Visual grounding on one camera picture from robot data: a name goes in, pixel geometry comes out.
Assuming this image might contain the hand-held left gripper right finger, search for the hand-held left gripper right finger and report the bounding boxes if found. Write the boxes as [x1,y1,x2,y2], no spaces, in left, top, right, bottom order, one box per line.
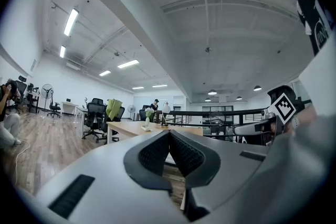
[169,130,221,188]

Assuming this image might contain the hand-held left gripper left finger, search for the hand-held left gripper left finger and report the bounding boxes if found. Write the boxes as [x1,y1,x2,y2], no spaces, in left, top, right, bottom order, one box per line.
[123,130,173,191]

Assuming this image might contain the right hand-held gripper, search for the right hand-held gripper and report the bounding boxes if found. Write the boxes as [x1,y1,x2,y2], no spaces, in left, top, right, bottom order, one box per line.
[234,85,313,146]

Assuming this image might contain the person's right forearm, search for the person's right forearm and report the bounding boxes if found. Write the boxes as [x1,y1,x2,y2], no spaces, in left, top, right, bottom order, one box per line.
[285,104,318,137]

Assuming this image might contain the green jacket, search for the green jacket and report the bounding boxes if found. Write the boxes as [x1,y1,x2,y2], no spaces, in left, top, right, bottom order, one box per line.
[106,98,123,121]

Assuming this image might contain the white desk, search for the white desk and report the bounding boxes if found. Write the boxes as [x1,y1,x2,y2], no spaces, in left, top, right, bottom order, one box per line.
[74,106,89,137]
[60,101,79,115]

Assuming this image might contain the person's light shorts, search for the person's light shorts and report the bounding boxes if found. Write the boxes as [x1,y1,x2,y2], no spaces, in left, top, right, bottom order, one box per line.
[298,31,336,119]

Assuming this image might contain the large standing fan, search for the large standing fan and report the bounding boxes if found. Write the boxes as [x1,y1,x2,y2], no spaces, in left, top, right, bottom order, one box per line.
[41,83,54,111]

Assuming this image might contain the person's black printed t-shirt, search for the person's black printed t-shirt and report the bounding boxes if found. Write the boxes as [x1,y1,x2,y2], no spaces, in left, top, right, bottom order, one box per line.
[288,0,336,57]

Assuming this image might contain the black high-back office chair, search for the black high-back office chair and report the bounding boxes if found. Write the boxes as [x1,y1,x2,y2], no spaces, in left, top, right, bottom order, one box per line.
[10,75,28,113]

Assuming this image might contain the ceiling strip lights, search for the ceiling strip lights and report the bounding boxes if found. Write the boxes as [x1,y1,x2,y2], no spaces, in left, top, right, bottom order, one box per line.
[59,8,168,90]

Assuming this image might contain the white floor cable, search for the white floor cable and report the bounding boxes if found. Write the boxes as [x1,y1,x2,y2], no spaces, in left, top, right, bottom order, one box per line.
[14,138,32,185]

